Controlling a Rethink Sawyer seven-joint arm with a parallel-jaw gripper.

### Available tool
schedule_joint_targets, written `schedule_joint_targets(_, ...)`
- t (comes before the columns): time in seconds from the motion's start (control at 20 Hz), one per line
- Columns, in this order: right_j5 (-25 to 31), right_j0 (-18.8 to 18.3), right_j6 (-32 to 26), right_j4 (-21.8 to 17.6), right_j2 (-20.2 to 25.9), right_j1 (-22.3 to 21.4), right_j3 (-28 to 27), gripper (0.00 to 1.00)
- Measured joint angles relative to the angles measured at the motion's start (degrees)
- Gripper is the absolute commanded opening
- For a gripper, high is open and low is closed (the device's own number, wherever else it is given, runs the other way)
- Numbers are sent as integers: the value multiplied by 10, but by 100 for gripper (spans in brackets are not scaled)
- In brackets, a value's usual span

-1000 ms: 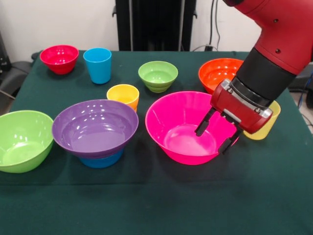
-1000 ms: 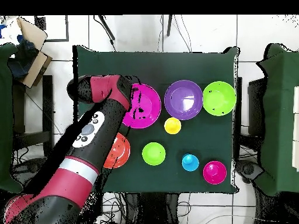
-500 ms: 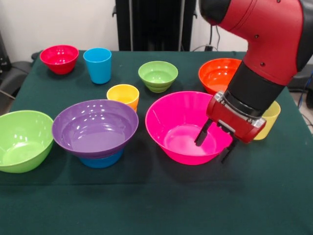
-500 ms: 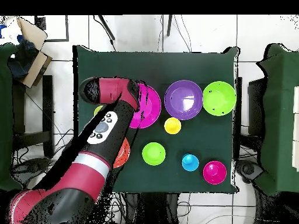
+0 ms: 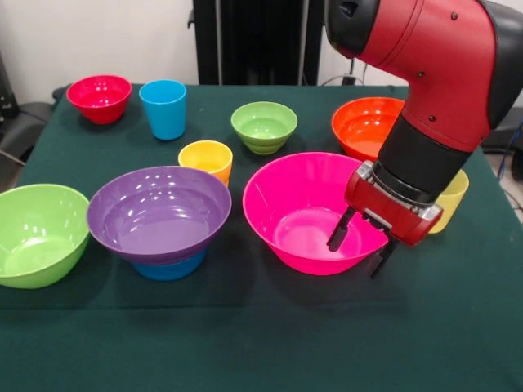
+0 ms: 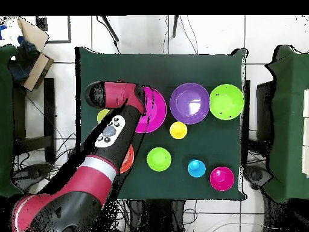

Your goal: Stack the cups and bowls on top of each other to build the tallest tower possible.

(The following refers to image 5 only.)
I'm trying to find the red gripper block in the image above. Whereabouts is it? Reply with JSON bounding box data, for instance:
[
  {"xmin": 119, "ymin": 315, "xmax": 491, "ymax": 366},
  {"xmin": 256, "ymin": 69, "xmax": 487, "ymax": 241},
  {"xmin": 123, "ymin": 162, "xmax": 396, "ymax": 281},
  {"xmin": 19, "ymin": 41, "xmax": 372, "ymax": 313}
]
[{"xmin": 326, "ymin": 160, "xmax": 445, "ymax": 279}]

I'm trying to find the large pink bowl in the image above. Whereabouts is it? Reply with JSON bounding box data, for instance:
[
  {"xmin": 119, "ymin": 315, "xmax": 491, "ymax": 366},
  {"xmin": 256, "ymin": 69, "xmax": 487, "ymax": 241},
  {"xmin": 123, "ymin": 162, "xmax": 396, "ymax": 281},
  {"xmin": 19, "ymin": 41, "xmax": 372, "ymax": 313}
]
[{"xmin": 242, "ymin": 151, "xmax": 389, "ymax": 277}]

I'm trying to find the pale yellow translucent cup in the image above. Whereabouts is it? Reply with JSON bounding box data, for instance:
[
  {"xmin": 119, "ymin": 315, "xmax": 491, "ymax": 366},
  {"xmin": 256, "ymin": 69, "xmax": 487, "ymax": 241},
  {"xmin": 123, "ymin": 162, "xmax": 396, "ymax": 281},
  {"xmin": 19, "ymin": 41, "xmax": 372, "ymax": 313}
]
[{"xmin": 427, "ymin": 169, "xmax": 470, "ymax": 234}]

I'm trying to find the small green bowl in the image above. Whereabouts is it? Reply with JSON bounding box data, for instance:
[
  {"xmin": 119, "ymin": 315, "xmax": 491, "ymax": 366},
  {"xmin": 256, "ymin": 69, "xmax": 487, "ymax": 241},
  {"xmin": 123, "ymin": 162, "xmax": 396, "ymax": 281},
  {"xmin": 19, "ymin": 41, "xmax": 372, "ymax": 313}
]
[{"xmin": 230, "ymin": 101, "xmax": 298, "ymax": 155}]

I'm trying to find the orange-yellow cup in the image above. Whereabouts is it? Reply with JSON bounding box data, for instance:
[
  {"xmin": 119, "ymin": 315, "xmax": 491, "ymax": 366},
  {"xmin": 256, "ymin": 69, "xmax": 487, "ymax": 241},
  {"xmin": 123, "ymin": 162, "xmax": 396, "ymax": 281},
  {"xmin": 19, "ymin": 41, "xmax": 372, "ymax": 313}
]
[{"xmin": 177, "ymin": 140, "xmax": 234, "ymax": 188}]

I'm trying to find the purple bowl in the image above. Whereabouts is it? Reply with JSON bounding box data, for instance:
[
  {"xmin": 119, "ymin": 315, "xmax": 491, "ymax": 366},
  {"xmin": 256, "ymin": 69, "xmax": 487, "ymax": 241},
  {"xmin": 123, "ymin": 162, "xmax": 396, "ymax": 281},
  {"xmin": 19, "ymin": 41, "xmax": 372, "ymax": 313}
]
[{"xmin": 86, "ymin": 165, "xmax": 233, "ymax": 265}]

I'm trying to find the blue cup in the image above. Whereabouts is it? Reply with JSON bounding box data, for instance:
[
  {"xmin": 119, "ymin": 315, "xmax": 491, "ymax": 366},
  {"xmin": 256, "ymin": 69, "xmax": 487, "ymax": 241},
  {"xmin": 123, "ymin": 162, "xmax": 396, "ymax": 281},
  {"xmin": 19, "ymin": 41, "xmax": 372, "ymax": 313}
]
[{"xmin": 138, "ymin": 79, "xmax": 188, "ymax": 141}]

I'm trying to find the large green bowl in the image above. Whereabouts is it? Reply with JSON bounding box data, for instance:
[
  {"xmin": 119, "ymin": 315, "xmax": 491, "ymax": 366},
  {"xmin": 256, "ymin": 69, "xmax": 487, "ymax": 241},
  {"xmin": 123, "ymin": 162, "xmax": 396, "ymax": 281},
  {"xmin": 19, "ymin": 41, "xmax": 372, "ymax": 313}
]
[{"xmin": 0, "ymin": 183, "xmax": 91, "ymax": 290}]

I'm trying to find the orange bowl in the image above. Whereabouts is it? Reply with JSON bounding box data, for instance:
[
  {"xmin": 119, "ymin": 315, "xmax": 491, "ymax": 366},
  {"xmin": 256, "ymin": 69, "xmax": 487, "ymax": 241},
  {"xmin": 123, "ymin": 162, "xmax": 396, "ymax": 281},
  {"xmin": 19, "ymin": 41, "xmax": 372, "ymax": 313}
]
[{"xmin": 331, "ymin": 96, "xmax": 406, "ymax": 163}]

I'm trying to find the dark green table cloth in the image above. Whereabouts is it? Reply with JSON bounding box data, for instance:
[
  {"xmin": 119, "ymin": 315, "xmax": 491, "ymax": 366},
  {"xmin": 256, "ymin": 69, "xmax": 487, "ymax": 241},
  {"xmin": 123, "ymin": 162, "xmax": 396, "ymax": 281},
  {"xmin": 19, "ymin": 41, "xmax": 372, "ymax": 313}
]
[{"xmin": 0, "ymin": 83, "xmax": 523, "ymax": 392}]

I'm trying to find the black grey floor stand base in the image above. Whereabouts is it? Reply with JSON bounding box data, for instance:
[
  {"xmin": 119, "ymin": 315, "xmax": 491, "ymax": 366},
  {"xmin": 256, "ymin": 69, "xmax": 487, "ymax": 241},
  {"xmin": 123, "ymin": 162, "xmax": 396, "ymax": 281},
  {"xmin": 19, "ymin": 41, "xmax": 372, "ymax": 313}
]
[
  {"xmin": 481, "ymin": 120, "xmax": 523, "ymax": 154},
  {"xmin": 0, "ymin": 85, "xmax": 66, "ymax": 164}
]

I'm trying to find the blue bowl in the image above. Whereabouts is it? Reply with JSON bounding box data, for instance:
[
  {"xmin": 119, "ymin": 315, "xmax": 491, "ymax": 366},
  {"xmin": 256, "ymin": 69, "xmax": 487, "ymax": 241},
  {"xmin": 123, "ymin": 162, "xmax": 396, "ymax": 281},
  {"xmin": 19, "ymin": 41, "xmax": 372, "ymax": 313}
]
[{"xmin": 131, "ymin": 248, "xmax": 208, "ymax": 282}]

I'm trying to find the small pink-red bowl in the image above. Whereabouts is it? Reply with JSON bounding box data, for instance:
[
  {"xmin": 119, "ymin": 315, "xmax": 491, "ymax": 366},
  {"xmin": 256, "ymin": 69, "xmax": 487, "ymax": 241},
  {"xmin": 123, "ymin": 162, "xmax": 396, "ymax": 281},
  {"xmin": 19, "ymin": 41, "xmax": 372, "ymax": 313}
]
[{"xmin": 65, "ymin": 73, "xmax": 133, "ymax": 125}]

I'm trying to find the black wall cable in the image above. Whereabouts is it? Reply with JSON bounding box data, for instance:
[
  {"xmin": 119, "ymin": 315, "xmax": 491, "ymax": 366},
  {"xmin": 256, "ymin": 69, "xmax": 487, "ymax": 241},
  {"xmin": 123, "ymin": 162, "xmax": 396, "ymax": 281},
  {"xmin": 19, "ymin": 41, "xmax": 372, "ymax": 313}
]
[{"xmin": 342, "ymin": 56, "xmax": 371, "ymax": 86}]

